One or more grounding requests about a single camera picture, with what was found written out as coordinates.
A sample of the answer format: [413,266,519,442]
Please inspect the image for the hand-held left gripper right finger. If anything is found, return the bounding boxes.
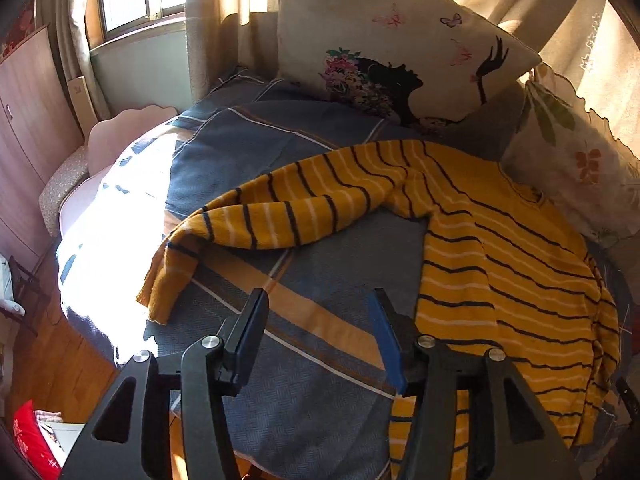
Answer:
[369,287,583,480]

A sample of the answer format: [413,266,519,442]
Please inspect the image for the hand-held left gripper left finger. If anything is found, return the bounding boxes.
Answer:
[59,287,271,480]

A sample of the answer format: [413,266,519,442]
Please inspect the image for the yellow striped knit sweater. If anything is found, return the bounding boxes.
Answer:
[136,139,622,480]

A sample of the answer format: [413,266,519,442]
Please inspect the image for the blue plaid bed sheet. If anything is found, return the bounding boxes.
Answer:
[57,67,640,480]

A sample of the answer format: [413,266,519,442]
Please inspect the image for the black metal rack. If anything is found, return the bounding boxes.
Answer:
[0,254,51,338]

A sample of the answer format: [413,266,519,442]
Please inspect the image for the pink bed footboard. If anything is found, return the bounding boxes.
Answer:
[86,104,179,173]

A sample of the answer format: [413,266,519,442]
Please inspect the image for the red bag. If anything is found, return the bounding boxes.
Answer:
[12,400,63,480]

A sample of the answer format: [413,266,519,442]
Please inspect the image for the white pillow with leaf print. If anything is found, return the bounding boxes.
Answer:
[501,62,640,241]

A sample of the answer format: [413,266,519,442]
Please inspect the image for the white flat board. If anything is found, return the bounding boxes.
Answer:
[66,76,99,135]

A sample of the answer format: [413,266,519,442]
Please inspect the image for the wooden wardrobe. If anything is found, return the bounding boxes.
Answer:
[0,24,84,273]

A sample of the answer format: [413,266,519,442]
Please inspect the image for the cream pillow with silhouette print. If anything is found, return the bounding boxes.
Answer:
[276,0,542,128]

